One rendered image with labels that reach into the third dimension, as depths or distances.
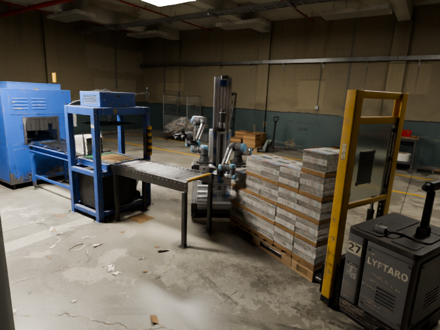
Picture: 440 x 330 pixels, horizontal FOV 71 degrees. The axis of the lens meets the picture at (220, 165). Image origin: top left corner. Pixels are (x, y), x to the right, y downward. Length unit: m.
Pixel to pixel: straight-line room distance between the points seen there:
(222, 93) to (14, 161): 3.82
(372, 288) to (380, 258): 0.26
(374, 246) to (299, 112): 8.21
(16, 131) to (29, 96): 0.65
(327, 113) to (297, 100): 1.07
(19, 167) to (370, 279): 5.63
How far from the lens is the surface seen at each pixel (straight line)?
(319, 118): 10.31
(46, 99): 6.51
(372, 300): 2.81
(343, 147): 2.58
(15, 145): 6.35
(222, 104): 4.55
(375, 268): 2.68
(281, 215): 3.43
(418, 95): 9.89
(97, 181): 4.38
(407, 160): 9.40
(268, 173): 3.47
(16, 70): 11.93
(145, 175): 3.91
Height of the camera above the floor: 1.77
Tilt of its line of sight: 13 degrees down
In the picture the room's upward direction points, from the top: 2 degrees clockwise
